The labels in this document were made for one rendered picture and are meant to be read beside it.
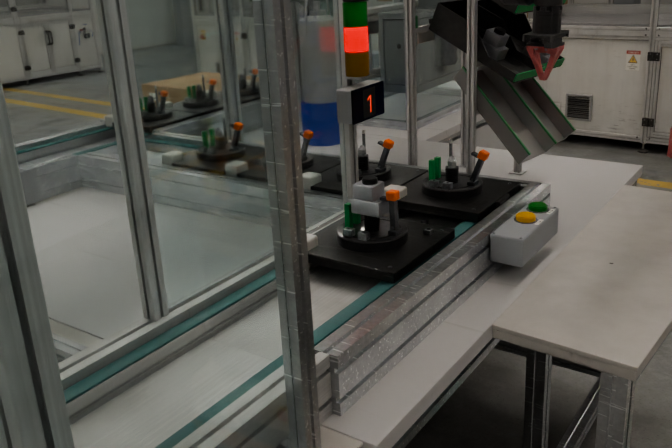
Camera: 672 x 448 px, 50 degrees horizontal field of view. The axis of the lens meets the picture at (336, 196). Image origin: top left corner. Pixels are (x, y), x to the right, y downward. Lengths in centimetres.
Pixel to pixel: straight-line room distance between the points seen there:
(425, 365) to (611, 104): 469
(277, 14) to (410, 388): 63
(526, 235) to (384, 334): 43
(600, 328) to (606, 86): 448
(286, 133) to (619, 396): 77
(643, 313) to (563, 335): 18
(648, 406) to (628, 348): 144
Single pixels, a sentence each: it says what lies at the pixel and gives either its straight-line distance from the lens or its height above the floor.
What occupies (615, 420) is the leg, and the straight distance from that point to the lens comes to 135.
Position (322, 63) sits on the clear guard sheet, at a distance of 147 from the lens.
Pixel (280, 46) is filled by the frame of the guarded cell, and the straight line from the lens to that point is 79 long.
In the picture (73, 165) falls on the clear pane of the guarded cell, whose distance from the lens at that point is 64.
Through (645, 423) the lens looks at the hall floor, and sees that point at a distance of 267.
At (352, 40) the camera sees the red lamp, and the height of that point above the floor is 133.
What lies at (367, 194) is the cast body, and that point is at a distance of 137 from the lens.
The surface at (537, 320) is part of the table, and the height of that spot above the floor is 86.
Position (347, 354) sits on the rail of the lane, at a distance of 108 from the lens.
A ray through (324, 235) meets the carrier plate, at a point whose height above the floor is 97.
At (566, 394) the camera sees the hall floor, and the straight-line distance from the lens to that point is 274.
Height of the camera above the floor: 151
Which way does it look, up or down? 19 degrees down
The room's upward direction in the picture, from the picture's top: 3 degrees counter-clockwise
